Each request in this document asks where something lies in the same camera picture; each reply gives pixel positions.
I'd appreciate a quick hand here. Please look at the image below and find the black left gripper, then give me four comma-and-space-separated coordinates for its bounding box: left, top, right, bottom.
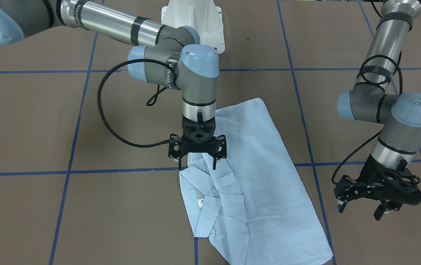
334, 155, 421, 221

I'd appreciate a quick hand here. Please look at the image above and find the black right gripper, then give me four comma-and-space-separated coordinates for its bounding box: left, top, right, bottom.
168, 116, 227, 170

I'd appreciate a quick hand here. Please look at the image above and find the light blue button-up shirt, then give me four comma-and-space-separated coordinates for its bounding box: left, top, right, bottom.
179, 98, 333, 265

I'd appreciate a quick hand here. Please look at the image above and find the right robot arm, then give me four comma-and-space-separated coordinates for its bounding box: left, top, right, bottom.
0, 26, 177, 177

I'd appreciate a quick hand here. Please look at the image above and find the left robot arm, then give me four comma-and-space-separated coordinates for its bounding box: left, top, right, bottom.
331, 0, 421, 221

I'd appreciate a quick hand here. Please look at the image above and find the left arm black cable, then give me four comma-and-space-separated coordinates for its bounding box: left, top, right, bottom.
330, 0, 404, 185

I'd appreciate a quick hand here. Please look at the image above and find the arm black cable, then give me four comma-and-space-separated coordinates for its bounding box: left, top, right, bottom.
330, 0, 404, 185
97, 58, 181, 149

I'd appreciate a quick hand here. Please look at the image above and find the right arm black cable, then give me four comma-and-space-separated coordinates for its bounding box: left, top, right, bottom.
97, 58, 181, 149

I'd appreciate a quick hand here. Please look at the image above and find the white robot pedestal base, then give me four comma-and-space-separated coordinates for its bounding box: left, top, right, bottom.
161, 0, 226, 54

